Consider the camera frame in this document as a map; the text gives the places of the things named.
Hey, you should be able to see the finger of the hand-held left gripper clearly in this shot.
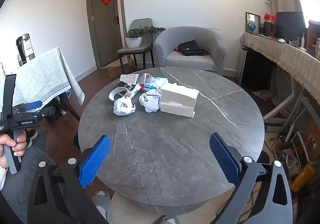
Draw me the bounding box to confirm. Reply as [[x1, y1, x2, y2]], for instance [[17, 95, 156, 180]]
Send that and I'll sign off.
[[12, 101, 42, 114], [19, 106, 56, 121]]

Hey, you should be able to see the blue white plastic packet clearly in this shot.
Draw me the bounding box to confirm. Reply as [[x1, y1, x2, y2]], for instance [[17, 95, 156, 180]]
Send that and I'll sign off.
[[144, 77, 168, 93]]

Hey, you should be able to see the potted plant white pot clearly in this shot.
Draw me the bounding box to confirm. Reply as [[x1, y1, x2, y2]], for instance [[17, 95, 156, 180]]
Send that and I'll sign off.
[[125, 26, 166, 48]]

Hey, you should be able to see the white printed carton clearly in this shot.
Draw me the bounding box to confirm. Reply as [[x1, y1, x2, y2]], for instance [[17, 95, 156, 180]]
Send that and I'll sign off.
[[120, 74, 139, 85]]

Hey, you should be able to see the round grey marble table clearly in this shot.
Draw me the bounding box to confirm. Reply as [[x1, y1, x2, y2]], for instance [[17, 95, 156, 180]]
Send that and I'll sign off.
[[78, 66, 265, 216]]

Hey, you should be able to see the brown cardboard box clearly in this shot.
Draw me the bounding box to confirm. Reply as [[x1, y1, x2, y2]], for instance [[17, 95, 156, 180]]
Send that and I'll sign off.
[[107, 58, 134, 78]]

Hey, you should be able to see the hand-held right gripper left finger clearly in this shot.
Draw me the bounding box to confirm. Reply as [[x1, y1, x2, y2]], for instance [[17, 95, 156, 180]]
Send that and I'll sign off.
[[27, 135, 112, 224]]

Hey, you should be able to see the person's left hand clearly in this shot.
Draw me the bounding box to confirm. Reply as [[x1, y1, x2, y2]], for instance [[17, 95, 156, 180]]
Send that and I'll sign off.
[[0, 132, 27, 168]]

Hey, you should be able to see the grey armchair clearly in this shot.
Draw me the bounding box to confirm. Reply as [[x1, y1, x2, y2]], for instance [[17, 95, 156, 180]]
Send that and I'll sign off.
[[153, 26, 227, 76]]

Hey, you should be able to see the black sneaker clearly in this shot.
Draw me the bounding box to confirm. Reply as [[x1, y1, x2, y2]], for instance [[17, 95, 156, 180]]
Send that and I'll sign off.
[[25, 129, 38, 148]]

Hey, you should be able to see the person's grey trouser leg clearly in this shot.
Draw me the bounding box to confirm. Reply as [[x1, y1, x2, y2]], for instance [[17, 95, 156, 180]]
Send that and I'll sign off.
[[0, 147, 60, 224]]

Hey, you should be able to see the white round plastic lid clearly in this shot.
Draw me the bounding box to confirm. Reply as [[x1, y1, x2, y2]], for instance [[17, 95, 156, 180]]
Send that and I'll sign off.
[[109, 87, 132, 102]]

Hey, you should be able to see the open red white box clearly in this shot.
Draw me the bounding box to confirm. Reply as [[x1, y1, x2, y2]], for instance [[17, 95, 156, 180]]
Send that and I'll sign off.
[[137, 73, 153, 92]]

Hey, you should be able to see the grey slipper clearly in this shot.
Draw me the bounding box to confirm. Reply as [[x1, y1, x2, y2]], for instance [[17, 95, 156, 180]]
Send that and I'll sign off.
[[91, 190, 112, 216]]

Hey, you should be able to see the yellow oil bottle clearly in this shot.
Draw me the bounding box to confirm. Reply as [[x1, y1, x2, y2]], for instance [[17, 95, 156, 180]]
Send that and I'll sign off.
[[290, 163, 317, 192]]

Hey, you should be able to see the pale green patterned tablecloth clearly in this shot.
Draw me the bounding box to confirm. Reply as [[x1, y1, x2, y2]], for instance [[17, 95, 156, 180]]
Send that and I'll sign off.
[[0, 46, 85, 114]]

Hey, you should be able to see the tangle of cables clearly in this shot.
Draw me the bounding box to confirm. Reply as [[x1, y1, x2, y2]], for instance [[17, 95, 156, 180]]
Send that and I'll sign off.
[[270, 129, 320, 177]]

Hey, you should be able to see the crumpled white paper ball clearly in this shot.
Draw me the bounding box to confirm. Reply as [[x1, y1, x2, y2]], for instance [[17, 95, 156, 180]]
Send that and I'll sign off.
[[113, 97, 137, 116], [139, 90, 161, 113]]

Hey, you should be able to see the person's left forearm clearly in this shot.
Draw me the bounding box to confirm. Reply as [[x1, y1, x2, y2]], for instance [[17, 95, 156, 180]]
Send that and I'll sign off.
[[0, 166, 7, 191]]

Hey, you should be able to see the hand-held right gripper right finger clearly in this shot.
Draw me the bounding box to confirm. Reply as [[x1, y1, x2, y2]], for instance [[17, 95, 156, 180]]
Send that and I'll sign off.
[[209, 132, 293, 224]]

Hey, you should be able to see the black monitor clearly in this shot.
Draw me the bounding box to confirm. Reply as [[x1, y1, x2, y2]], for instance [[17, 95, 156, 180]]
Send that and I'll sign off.
[[276, 12, 307, 40]]

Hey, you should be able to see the grey dining chair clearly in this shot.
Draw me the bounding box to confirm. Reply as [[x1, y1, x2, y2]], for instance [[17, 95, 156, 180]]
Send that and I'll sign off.
[[117, 18, 154, 70]]

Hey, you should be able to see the black box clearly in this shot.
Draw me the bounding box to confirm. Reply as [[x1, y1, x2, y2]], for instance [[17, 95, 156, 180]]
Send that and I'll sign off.
[[46, 107, 62, 124]]

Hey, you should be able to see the desk with beige lace cloth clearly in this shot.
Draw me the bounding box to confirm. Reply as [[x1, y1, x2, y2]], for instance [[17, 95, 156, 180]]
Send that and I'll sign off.
[[237, 32, 320, 124]]

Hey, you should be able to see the framed mirror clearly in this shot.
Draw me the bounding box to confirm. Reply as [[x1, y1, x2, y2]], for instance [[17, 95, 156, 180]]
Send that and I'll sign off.
[[245, 12, 261, 34]]

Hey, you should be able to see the black silver appliance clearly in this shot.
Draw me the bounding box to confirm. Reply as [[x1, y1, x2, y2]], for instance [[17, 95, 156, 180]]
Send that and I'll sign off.
[[16, 34, 34, 67]]

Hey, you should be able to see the black handbag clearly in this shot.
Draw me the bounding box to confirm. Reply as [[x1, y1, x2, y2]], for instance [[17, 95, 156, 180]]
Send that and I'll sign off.
[[177, 40, 208, 57]]

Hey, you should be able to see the grey door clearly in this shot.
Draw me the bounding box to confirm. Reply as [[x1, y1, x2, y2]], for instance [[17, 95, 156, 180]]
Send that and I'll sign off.
[[86, 0, 125, 68]]

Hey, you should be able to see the dark table leg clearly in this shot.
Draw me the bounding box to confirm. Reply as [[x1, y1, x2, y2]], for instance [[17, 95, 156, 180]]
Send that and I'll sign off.
[[59, 95, 80, 122]]

